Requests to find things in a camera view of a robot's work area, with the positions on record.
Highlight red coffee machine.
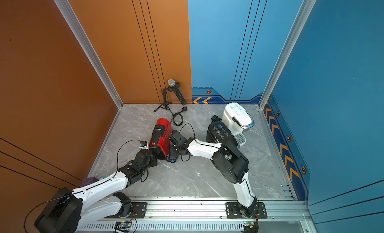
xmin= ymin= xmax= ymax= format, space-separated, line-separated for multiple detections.
xmin=149 ymin=118 xmax=173 ymax=160

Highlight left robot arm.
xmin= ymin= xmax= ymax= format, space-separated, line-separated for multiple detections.
xmin=35 ymin=148 xmax=157 ymax=233

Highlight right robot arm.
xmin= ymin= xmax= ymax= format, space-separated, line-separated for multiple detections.
xmin=169 ymin=130 xmax=259 ymax=218

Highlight black coffee machine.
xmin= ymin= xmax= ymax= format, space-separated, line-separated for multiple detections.
xmin=206 ymin=115 xmax=240 ymax=148

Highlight white coffee machine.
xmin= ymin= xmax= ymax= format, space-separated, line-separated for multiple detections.
xmin=222 ymin=102 xmax=255 ymax=135

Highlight purple toy cube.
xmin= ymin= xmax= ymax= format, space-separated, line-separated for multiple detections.
xmin=82 ymin=177 xmax=98 ymax=187

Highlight microphone on black tripod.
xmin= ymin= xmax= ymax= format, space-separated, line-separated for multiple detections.
xmin=153 ymin=79 xmax=188 ymax=113

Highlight left green circuit board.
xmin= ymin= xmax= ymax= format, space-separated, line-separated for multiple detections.
xmin=113 ymin=221 xmax=133 ymax=233

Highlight green circuit board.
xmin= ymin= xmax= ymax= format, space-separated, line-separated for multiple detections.
xmin=242 ymin=222 xmax=259 ymax=233
xmin=113 ymin=221 xmax=133 ymax=233

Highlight right green circuit board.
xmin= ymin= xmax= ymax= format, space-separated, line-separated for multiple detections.
xmin=242 ymin=222 xmax=259 ymax=233

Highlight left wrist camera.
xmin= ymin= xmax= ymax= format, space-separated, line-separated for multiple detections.
xmin=139 ymin=141 xmax=149 ymax=149

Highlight red machine black power cable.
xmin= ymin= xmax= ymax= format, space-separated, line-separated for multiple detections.
xmin=170 ymin=106 xmax=196 ymax=137

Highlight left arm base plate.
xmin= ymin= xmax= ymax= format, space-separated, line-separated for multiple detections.
xmin=118 ymin=202 xmax=148 ymax=219

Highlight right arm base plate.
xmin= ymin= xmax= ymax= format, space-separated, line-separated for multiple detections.
xmin=225 ymin=202 xmax=268 ymax=219

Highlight aluminium front rail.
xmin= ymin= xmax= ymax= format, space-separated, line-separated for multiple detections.
xmin=61 ymin=198 xmax=313 ymax=223

